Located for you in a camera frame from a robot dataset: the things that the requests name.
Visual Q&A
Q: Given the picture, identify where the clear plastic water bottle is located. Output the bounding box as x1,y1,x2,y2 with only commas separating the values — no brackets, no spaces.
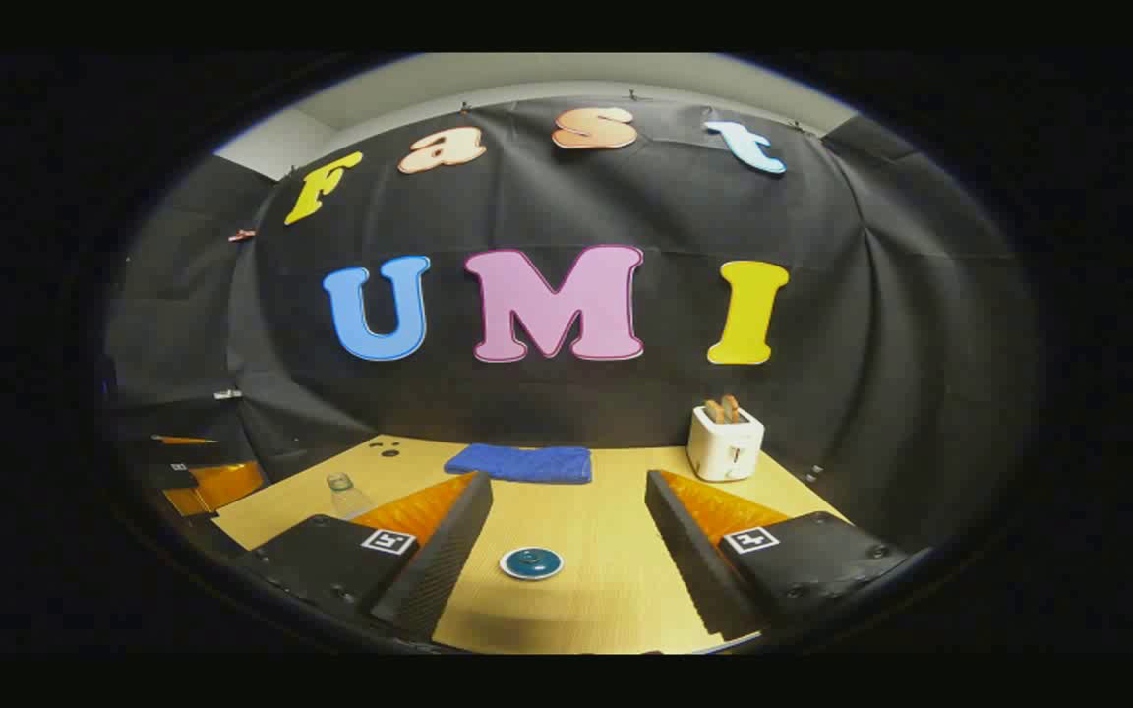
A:
327,472,376,520

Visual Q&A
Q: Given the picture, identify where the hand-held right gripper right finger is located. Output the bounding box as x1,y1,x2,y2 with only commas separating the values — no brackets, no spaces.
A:
643,469,926,642

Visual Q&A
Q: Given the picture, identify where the white toaster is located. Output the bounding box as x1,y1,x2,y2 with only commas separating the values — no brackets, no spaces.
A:
686,405,766,483

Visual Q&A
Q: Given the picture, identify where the blue folded towel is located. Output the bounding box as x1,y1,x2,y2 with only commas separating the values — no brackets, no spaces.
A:
444,443,594,485

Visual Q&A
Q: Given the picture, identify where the white teacup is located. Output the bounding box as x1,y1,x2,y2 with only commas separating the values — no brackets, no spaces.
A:
499,546,565,581

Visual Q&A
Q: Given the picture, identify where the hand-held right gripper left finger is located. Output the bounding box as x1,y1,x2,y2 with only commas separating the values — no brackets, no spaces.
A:
230,470,495,642

